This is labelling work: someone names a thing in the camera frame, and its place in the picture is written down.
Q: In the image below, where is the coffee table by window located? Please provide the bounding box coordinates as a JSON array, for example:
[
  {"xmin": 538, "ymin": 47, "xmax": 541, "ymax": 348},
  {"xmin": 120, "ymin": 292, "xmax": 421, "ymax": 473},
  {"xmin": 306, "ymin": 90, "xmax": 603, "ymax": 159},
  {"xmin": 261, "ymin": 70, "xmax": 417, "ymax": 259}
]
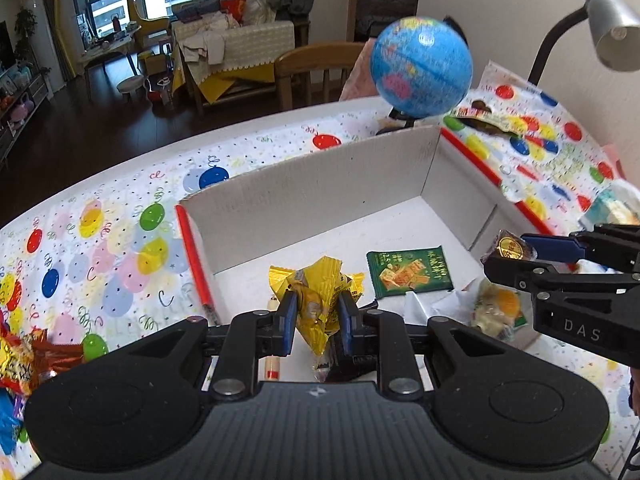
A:
[{"xmin": 79, "ymin": 30, "xmax": 138, "ymax": 86}]

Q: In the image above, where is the small round stool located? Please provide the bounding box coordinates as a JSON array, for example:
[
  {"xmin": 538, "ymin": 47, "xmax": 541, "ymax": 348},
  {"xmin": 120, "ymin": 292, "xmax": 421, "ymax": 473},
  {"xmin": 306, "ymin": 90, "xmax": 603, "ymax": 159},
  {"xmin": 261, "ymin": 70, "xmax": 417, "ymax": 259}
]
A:
[{"xmin": 116, "ymin": 75, "xmax": 145, "ymax": 102}]

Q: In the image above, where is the green cracker packet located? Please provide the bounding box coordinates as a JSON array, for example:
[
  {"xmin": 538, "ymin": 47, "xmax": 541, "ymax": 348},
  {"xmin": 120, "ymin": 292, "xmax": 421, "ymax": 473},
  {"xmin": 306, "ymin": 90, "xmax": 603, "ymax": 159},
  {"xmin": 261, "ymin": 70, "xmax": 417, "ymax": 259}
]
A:
[{"xmin": 367, "ymin": 246, "xmax": 454, "ymax": 299}]

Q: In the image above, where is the clear wrapped pastry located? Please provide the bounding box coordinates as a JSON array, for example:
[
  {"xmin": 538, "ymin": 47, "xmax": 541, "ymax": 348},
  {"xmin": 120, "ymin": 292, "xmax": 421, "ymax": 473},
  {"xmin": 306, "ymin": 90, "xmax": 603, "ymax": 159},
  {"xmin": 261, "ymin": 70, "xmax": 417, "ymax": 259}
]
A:
[{"xmin": 471, "ymin": 280, "xmax": 528, "ymax": 342}]

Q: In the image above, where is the yellow foil snack packet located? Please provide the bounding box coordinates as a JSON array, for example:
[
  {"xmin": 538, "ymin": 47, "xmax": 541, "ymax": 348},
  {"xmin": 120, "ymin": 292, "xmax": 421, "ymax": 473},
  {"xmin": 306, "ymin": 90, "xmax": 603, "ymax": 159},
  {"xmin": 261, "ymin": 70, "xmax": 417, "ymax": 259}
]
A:
[{"xmin": 268, "ymin": 256, "xmax": 364, "ymax": 382}]

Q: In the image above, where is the wooden chair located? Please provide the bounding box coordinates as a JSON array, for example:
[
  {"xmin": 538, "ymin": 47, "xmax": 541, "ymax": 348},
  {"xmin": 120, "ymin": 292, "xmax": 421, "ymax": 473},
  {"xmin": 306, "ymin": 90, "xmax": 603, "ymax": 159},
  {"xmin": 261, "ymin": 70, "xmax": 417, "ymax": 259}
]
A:
[{"xmin": 273, "ymin": 41, "xmax": 364, "ymax": 112}]

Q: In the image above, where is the balloon pattern tablecloth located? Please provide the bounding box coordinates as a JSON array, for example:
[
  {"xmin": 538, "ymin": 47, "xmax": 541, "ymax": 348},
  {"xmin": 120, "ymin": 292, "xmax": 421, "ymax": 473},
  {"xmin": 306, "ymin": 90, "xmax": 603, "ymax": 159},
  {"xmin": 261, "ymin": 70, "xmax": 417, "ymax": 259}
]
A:
[{"xmin": 0, "ymin": 58, "xmax": 640, "ymax": 480}]

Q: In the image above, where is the blue globe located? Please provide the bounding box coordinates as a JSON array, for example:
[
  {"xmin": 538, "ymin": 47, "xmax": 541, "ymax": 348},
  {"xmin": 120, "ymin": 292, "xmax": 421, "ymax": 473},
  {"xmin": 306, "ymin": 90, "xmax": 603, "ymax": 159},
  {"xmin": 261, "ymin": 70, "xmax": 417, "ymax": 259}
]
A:
[{"xmin": 370, "ymin": 16, "xmax": 473, "ymax": 119}]

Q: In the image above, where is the dark tv console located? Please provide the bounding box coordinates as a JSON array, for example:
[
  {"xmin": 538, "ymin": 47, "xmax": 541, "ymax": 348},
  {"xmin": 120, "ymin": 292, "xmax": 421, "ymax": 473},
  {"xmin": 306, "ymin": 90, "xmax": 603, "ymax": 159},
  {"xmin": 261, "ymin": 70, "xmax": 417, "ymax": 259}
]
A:
[{"xmin": 1, "ymin": 70, "xmax": 51, "ymax": 165}]

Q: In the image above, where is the person's right hand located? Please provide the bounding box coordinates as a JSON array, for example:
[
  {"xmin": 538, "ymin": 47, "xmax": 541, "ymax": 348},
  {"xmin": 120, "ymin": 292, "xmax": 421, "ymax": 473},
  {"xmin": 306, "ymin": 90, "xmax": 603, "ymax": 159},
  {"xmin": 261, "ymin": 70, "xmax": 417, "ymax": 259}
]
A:
[{"xmin": 630, "ymin": 368, "xmax": 640, "ymax": 416}]

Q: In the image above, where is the sofa with cream cover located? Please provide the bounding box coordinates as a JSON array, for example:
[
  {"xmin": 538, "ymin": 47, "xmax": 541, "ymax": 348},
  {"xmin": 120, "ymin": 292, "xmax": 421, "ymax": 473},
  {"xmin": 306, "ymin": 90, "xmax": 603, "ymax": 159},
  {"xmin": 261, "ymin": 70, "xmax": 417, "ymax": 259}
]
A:
[{"xmin": 171, "ymin": 0, "xmax": 314, "ymax": 104}]

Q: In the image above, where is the red yellow chip bag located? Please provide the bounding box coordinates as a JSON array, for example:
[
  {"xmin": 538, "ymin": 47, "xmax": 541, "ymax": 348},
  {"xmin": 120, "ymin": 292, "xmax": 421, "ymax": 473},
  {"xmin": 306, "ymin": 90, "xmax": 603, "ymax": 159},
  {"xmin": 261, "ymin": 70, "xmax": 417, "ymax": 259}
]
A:
[{"xmin": 1, "ymin": 328, "xmax": 84, "ymax": 396}]

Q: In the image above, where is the blue snack packet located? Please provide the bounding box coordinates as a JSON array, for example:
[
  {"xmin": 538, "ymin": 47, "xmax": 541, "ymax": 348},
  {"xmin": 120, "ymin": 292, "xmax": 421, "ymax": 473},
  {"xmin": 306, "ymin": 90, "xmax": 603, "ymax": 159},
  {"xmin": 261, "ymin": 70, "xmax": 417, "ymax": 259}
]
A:
[{"xmin": 0, "ymin": 388, "xmax": 25, "ymax": 456}]

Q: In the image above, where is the white tissue wrapper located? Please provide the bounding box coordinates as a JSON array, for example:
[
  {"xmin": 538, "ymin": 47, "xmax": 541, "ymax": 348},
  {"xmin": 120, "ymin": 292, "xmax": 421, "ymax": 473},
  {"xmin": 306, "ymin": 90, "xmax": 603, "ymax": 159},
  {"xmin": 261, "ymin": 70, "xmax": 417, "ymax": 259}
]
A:
[{"xmin": 402, "ymin": 278, "xmax": 480, "ymax": 326}]

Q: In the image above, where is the dark brown round-label cake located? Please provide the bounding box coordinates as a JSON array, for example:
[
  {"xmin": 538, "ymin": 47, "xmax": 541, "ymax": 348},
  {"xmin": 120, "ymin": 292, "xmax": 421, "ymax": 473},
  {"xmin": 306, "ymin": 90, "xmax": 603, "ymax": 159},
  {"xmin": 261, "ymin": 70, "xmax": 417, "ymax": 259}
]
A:
[{"xmin": 480, "ymin": 229, "xmax": 537, "ymax": 263}]

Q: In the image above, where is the red white cardboard box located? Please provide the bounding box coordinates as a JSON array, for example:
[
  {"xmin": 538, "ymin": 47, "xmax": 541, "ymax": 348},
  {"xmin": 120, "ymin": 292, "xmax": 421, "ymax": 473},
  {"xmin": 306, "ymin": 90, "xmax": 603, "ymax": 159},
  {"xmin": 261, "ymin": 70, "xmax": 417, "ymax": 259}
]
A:
[{"xmin": 177, "ymin": 126, "xmax": 544, "ymax": 323}]

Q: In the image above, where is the grey desk lamp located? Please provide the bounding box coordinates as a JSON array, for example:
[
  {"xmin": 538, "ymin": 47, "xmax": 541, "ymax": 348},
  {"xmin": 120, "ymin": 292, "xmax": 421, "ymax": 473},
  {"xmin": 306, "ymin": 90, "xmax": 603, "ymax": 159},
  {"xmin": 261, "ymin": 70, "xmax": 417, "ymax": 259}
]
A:
[{"xmin": 527, "ymin": 0, "xmax": 640, "ymax": 84}]

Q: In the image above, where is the pink cloth on chair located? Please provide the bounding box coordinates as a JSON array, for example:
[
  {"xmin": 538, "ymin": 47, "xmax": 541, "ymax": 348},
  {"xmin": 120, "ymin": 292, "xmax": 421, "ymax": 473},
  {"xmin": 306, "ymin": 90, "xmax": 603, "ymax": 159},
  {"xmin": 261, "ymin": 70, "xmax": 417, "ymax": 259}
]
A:
[{"xmin": 340, "ymin": 38, "xmax": 378, "ymax": 101}]

